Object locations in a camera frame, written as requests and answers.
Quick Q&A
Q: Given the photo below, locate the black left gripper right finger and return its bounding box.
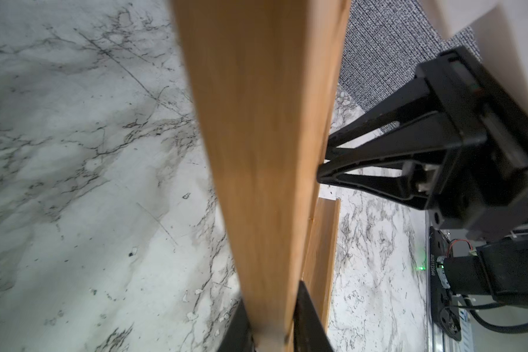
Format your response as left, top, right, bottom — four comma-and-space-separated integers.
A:
293, 280, 334, 352

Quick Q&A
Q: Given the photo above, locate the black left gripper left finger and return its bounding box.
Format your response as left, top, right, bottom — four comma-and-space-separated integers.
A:
217, 300, 253, 352

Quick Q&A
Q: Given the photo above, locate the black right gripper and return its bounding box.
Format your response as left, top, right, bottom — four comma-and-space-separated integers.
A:
317, 47, 528, 241

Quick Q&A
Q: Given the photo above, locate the small wooden easel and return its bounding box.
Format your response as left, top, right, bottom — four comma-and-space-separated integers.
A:
170, 1, 351, 351

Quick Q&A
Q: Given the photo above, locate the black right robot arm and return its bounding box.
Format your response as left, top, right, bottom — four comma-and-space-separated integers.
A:
317, 47, 528, 340

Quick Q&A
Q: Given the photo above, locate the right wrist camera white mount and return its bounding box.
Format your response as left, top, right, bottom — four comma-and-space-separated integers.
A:
420, 1, 528, 114

